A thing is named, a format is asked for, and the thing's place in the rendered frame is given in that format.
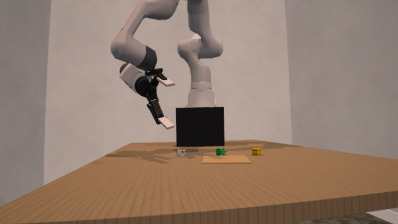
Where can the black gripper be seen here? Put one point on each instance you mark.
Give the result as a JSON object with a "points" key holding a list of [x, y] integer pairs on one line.
{"points": [[150, 92]]}

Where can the yellow die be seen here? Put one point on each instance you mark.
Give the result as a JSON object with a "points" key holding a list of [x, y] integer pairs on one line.
{"points": [[256, 151]]}

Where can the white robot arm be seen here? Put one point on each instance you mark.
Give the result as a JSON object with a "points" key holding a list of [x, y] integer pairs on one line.
{"points": [[137, 55]]}

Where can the white die with black pips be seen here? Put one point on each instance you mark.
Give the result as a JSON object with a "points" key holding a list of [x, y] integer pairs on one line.
{"points": [[181, 153]]}

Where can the green die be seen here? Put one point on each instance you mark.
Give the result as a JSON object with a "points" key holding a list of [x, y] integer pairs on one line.
{"points": [[220, 151]]}

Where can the orange flat mat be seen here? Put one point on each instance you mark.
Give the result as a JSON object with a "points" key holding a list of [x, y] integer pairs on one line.
{"points": [[225, 160]]}

